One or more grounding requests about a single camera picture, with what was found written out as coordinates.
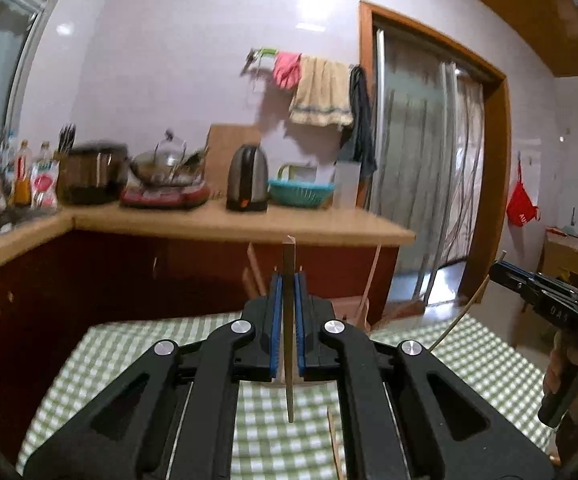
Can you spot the wooden door frame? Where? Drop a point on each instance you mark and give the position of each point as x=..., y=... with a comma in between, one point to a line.
x=496, y=160

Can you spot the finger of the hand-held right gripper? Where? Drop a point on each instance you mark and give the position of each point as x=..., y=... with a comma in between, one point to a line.
x=549, y=282
x=514, y=285

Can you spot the translucent plastic container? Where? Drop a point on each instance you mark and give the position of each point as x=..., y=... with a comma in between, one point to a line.
x=346, y=185

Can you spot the red-brown kitchen cabinets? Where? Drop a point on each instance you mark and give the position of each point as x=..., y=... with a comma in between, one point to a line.
x=119, y=280

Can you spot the knife block with scissors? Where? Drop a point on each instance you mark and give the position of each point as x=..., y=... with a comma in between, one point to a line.
x=66, y=140

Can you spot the red hanging bag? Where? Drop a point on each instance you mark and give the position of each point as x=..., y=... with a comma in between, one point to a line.
x=521, y=207

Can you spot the striped sheer curtain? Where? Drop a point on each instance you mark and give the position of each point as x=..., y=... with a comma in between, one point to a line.
x=466, y=170

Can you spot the amber oil bottle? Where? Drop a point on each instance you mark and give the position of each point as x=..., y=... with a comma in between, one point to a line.
x=21, y=180

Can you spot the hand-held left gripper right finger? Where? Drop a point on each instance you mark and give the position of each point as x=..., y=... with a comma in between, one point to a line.
x=301, y=330

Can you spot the beige countertop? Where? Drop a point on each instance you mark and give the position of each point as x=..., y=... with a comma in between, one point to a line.
x=294, y=225

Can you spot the pink rubber glove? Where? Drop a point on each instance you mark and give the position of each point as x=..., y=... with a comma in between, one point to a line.
x=287, y=70

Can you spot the group of wooden chopsticks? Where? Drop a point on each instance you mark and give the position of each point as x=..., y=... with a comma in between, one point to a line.
x=373, y=282

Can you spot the metal towel rail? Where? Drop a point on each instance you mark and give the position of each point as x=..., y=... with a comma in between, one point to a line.
x=256, y=57

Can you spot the dark rice cooker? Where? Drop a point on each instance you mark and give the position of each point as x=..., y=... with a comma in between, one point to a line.
x=94, y=175

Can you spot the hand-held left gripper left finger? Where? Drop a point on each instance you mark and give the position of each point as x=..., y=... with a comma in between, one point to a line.
x=275, y=330

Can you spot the light wooden chopstick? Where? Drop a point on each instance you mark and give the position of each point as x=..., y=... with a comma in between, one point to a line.
x=461, y=318
x=289, y=260

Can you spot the dark grey cloth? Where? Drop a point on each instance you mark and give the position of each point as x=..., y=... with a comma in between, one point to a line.
x=361, y=125

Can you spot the sliding glass door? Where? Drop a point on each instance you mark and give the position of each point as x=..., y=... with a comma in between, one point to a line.
x=414, y=160

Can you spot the small clear bottle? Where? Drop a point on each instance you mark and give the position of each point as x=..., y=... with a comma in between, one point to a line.
x=44, y=152

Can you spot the wooden cutting board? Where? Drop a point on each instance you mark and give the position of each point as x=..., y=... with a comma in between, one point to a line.
x=234, y=135

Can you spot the teal plastic colander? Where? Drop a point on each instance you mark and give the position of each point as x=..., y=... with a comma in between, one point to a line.
x=301, y=194

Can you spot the pink and white packet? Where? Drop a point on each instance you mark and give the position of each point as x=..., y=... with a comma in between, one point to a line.
x=45, y=185

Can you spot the red induction cooker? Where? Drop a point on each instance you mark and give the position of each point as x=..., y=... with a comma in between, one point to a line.
x=164, y=196

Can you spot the steel wok with lid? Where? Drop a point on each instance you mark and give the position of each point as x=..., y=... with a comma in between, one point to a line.
x=164, y=165

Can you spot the black and steel kettle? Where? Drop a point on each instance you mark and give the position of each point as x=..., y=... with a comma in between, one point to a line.
x=248, y=180

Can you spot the green checkered tablecloth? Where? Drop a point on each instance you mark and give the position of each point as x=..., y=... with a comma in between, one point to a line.
x=469, y=360

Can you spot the pale green measuring jug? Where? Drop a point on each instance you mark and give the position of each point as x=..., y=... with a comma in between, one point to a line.
x=304, y=172

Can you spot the beige striped towel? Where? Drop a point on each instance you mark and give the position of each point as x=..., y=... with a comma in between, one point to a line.
x=321, y=92

